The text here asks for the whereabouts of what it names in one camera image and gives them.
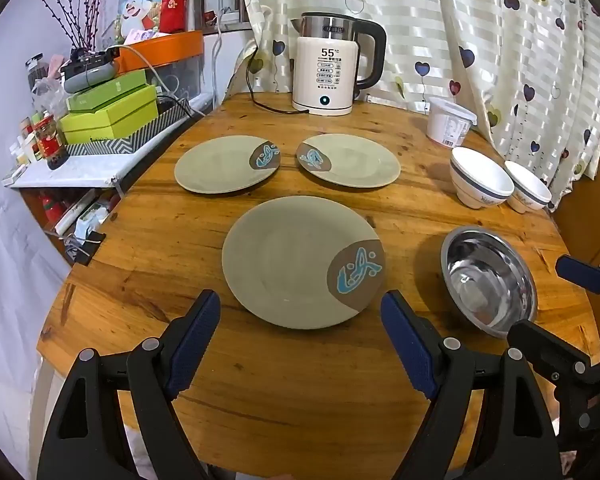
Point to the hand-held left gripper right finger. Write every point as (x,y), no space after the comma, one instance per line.
(407,345)

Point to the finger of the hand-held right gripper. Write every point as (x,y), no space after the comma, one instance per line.
(545,347)
(580,272)

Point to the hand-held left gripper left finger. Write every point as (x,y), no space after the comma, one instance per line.
(195,340)

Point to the stainless steel bowl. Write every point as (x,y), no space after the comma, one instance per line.
(485,280)

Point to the small white bowl blue stripe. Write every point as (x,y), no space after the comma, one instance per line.
(527,187)

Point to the green plate with fish print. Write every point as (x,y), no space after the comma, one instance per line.
(215,165)
(290,260)
(360,162)

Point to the large white bowl blue stripe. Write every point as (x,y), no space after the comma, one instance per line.
(480,175)

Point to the wooden cabinet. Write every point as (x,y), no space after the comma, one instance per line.
(580,230)

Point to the white plastic tub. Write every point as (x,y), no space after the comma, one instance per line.
(447,127)

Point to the white side shelf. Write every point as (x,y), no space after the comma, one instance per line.
(80,170)

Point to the zigzag patterned box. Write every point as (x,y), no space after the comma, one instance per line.
(125,142)

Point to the lime green flat box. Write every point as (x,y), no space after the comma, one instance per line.
(110,120)

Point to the red label can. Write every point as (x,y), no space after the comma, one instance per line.
(49,140)

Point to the heart print striped curtain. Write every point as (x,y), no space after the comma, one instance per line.
(480,35)

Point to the dark green flat box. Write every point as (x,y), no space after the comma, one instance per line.
(105,87)

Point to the cream electric kettle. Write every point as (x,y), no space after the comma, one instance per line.
(325,75)

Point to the clear plastic bag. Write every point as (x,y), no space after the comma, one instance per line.
(50,97)

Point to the grey handheld device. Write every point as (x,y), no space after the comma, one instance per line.
(87,72)

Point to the clear container with orange lid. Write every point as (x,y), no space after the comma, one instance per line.
(165,52)

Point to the dark glass jar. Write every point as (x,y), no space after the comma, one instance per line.
(36,72)

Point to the cartoon print bag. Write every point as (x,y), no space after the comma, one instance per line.
(137,10)

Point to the purple decorative branches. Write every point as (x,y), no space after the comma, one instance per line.
(80,10)

